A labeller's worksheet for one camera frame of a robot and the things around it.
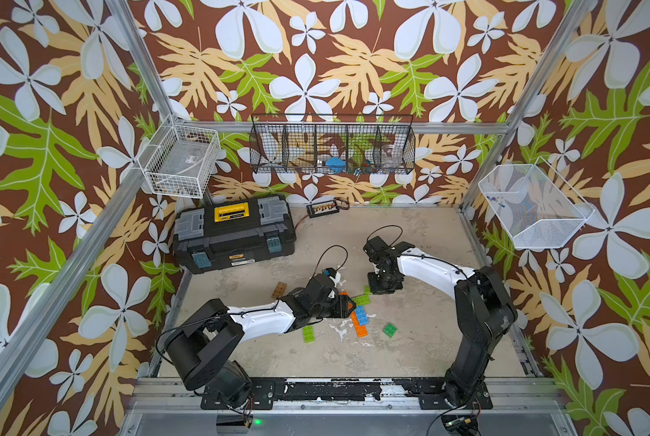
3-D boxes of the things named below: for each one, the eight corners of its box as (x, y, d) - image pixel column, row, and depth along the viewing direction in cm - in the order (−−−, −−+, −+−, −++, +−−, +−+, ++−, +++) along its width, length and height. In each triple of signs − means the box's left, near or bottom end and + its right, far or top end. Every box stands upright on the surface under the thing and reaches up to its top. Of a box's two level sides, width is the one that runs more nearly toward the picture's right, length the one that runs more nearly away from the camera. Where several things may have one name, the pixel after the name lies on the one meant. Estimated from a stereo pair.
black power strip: (309, 218, 119) (309, 215, 117) (306, 207, 123) (305, 204, 121) (339, 212, 121) (339, 209, 119) (335, 202, 125) (335, 199, 123)
